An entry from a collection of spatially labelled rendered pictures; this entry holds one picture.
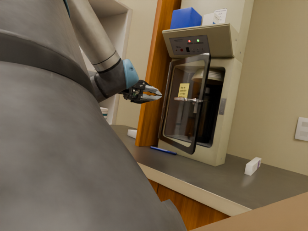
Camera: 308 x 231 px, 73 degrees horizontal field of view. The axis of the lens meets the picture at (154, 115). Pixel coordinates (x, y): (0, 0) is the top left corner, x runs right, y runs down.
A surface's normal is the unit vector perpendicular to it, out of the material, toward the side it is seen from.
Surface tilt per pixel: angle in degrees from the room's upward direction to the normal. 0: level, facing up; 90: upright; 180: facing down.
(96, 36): 101
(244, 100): 90
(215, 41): 135
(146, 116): 90
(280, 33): 90
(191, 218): 90
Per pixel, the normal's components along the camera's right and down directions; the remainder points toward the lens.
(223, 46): -0.55, 0.66
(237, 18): -0.62, -0.06
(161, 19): 0.76, 0.16
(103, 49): 0.58, 0.33
